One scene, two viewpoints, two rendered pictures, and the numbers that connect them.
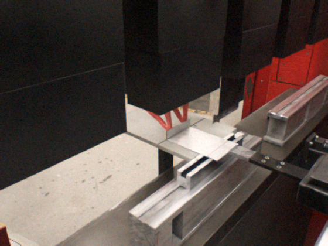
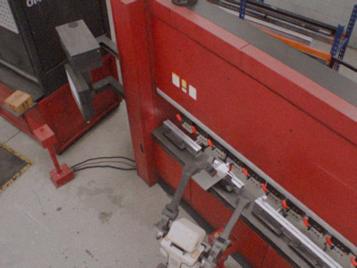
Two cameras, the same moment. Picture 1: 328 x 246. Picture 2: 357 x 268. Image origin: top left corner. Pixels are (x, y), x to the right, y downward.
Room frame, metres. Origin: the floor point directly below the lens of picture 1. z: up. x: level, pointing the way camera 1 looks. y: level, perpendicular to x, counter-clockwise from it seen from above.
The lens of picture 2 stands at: (0.54, 2.03, 3.68)
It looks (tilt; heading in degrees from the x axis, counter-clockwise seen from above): 47 degrees down; 280
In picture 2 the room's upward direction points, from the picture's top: 2 degrees counter-clockwise
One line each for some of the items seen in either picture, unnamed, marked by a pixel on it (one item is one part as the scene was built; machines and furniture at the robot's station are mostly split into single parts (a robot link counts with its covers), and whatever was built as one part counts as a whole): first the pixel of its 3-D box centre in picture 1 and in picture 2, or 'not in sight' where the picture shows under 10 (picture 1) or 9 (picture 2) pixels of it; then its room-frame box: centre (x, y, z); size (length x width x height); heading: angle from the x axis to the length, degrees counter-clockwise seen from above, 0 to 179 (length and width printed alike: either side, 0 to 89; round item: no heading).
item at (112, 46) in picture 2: not in sight; (104, 51); (1.72, -0.78, 1.66); 0.40 x 0.24 x 0.07; 139
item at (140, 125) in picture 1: (169, 126); (209, 175); (0.66, -0.02, 1.00); 0.26 x 0.18 x 0.01; 49
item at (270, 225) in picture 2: not in sight; (266, 221); (0.15, 0.31, 0.89); 0.30 x 0.05 x 0.03; 139
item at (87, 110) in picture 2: not in sight; (81, 91); (1.90, -0.48, 1.42); 0.45 x 0.12 x 0.36; 127
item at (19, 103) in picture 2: not in sight; (17, 100); (2.76, -0.66, 1.04); 0.30 x 0.26 x 0.12; 153
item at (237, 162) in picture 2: (171, 38); (238, 160); (0.43, -0.01, 1.25); 0.15 x 0.09 x 0.17; 139
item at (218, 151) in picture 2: (240, 23); (221, 146); (0.58, -0.14, 1.25); 0.15 x 0.09 x 0.17; 139
